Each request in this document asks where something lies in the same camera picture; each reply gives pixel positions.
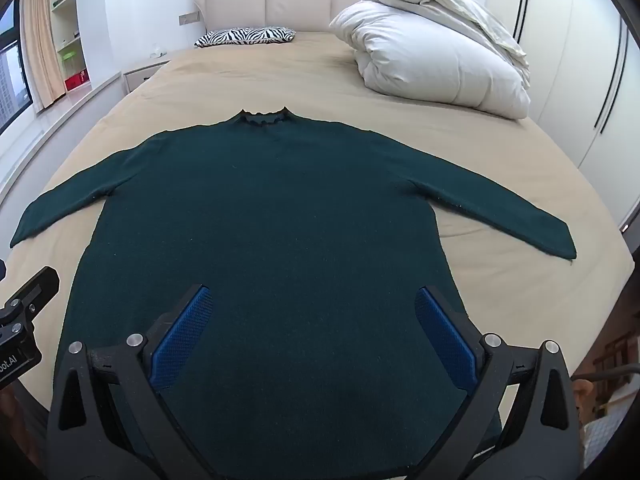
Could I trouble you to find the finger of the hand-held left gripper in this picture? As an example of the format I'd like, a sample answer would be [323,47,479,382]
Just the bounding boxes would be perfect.
[0,266,61,333]

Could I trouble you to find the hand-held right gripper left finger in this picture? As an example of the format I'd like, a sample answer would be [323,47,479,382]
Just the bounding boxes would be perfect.
[46,284,221,480]

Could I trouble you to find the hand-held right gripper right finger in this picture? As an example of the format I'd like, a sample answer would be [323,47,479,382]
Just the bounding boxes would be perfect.
[414,286,584,480]

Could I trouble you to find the dark green sweater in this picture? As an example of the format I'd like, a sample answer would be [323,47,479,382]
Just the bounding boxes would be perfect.
[10,106,578,480]

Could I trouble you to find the dark wooden furniture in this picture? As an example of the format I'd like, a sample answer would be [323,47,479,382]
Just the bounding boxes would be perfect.
[582,332,634,397]

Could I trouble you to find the white window ledge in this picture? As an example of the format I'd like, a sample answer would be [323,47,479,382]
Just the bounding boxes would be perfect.
[0,72,126,206]

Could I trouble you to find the white checked cloth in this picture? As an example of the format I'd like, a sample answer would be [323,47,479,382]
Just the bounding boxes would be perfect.
[582,410,627,472]

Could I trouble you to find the window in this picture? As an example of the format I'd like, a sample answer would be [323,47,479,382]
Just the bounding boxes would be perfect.
[0,10,35,132]

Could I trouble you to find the white nightstand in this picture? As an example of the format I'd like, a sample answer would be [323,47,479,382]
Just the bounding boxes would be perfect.
[123,57,172,94]

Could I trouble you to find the beige curtain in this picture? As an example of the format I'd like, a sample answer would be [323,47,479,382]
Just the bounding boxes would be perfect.
[20,0,67,109]

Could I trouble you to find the bed with beige sheet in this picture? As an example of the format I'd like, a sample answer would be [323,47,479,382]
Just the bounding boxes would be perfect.
[0,31,636,411]

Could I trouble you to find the white duvet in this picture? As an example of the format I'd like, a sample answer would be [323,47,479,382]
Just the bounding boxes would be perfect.
[329,1,532,120]

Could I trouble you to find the white wardrobe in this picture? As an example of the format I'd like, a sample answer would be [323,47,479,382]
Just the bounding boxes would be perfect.
[487,0,640,233]

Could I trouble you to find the zebra print pillow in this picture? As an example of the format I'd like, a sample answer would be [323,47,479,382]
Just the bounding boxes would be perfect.
[194,26,297,49]

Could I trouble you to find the cream duvet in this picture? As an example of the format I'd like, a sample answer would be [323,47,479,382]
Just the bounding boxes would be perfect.
[365,0,531,77]

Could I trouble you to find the white wall shelf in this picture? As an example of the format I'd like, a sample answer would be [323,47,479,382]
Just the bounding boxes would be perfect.
[50,0,92,94]

